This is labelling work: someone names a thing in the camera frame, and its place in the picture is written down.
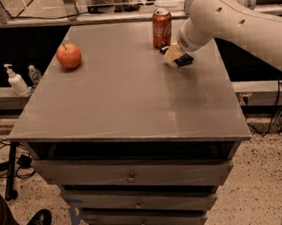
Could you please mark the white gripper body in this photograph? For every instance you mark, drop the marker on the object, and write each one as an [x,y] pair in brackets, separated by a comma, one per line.
[189,41]

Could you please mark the middle grey drawer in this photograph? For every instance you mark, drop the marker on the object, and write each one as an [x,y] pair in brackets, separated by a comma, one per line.
[102,200]

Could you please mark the red apple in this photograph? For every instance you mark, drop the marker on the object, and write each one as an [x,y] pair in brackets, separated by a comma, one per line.
[69,55]

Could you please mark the black table leg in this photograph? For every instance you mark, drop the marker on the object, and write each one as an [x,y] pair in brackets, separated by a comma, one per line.
[10,192]

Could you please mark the top grey drawer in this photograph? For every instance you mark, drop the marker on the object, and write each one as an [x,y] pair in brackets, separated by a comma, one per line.
[140,173]

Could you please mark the blue rxbar blueberry wrapper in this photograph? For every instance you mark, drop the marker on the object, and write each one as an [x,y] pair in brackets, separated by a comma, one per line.
[184,60]

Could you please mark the grey drawer cabinet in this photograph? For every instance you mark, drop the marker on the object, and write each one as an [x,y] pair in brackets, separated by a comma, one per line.
[125,103]

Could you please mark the bottom grey drawer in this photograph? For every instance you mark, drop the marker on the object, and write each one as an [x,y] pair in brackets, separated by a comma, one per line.
[143,217]

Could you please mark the white pump sanitizer bottle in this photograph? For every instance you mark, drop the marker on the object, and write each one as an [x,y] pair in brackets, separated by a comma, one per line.
[16,81]

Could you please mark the grey drawer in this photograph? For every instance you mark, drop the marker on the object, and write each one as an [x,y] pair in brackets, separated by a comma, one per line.
[102,200]
[140,173]
[143,217]

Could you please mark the red coke can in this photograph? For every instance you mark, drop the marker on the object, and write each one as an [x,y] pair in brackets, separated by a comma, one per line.
[161,27]

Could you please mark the small clear plastic bottle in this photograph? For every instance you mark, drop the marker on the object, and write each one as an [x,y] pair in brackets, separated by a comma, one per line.
[34,74]

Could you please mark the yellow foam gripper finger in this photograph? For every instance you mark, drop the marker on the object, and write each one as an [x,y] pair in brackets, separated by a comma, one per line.
[172,52]

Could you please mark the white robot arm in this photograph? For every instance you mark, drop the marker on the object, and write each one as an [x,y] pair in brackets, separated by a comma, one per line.
[235,21]

